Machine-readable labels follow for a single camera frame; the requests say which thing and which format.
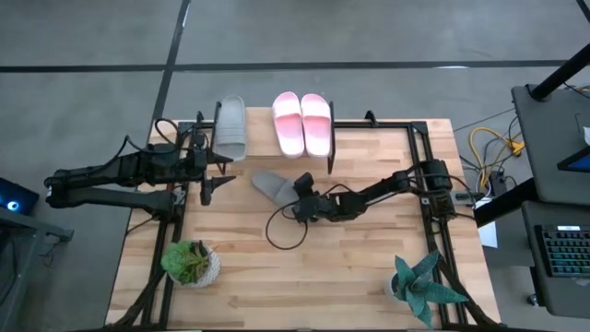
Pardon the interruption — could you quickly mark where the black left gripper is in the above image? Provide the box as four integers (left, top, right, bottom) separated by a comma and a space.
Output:
186, 145, 237, 208

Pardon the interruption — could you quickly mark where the grey foam slide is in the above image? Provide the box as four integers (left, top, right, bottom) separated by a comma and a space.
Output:
212, 94, 248, 162
251, 170, 303, 208

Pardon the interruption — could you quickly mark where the pink foam slide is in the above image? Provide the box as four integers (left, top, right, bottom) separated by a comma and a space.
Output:
300, 93, 333, 159
270, 90, 306, 160

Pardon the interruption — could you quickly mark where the green plant in white pot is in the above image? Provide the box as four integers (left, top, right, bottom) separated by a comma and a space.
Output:
159, 239, 221, 290

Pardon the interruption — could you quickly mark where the teal succulent in white pot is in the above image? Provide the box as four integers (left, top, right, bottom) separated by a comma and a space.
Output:
385, 250, 469, 329

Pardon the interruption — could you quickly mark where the white paper sheet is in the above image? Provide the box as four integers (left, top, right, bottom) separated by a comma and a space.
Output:
476, 196, 500, 249

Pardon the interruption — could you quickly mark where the black device with blue light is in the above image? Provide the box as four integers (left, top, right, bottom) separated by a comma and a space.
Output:
0, 177, 41, 217

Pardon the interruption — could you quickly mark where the black desk support bar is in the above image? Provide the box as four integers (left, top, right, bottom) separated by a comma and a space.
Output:
473, 177, 538, 228

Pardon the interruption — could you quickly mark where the grey metal cart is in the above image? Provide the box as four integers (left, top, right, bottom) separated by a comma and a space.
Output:
0, 207, 75, 332

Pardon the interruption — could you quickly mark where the grey desk with pole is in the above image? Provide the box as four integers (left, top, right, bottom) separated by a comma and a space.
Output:
511, 84, 590, 207

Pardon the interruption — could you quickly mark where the backlit computer keyboard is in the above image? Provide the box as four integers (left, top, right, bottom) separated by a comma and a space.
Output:
534, 224, 590, 279

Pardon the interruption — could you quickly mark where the grey desk with keyboard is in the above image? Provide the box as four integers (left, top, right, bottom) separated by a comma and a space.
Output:
520, 200, 590, 320

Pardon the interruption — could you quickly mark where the tablet with blue screen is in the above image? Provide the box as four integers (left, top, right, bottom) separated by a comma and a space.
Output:
556, 146, 590, 174

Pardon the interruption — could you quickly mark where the black slanted pole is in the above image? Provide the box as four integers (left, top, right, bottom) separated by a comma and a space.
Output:
529, 43, 590, 101

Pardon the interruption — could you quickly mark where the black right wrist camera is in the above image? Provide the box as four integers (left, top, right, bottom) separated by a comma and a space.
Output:
293, 172, 316, 197

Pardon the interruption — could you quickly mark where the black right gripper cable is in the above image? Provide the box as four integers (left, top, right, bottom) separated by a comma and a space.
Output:
265, 184, 351, 252

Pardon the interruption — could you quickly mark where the wooden shelf with black frame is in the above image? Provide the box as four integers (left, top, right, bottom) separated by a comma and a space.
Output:
209, 100, 337, 175

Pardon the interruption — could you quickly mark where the black metal table frame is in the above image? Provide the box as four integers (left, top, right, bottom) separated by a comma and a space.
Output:
105, 110, 508, 332

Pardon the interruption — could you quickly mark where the yellow cable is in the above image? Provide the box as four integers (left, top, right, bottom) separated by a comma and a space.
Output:
468, 126, 526, 188

